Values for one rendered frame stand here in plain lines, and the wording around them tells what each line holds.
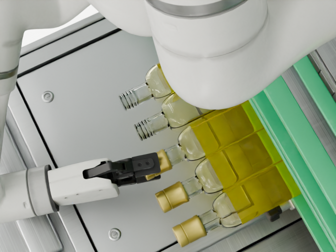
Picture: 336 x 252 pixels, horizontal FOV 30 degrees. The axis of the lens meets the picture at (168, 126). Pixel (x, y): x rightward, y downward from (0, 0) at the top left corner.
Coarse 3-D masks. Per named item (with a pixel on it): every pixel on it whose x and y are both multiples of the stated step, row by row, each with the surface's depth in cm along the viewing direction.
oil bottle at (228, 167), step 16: (240, 144) 97; (256, 144) 97; (272, 144) 97; (208, 160) 97; (224, 160) 97; (240, 160) 97; (256, 160) 97; (272, 160) 97; (208, 176) 96; (224, 176) 96; (240, 176) 96; (208, 192) 97
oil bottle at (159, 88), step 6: (156, 66) 101; (150, 72) 101; (156, 72) 101; (162, 72) 101; (150, 78) 101; (156, 78) 101; (162, 78) 100; (150, 84) 101; (156, 84) 100; (162, 84) 100; (168, 84) 100; (150, 90) 101; (156, 90) 100; (162, 90) 100; (168, 90) 100; (156, 96) 101; (162, 96) 101
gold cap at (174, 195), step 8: (176, 184) 97; (160, 192) 97; (168, 192) 96; (176, 192) 96; (184, 192) 96; (160, 200) 96; (168, 200) 96; (176, 200) 96; (184, 200) 97; (168, 208) 97
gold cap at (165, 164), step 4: (156, 152) 99; (160, 152) 98; (164, 152) 98; (160, 156) 98; (164, 156) 98; (160, 160) 98; (164, 160) 98; (168, 160) 98; (160, 164) 98; (164, 164) 98; (168, 164) 98; (160, 168) 98; (164, 168) 98; (168, 168) 98; (160, 172) 98; (148, 176) 98; (152, 176) 98
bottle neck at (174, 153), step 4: (176, 144) 99; (168, 148) 99; (172, 148) 99; (176, 148) 98; (168, 152) 98; (172, 152) 98; (176, 152) 98; (180, 152) 98; (168, 156) 98; (172, 156) 98; (176, 156) 98; (180, 156) 98; (172, 160) 98; (176, 160) 98; (180, 160) 99; (172, 164) 99
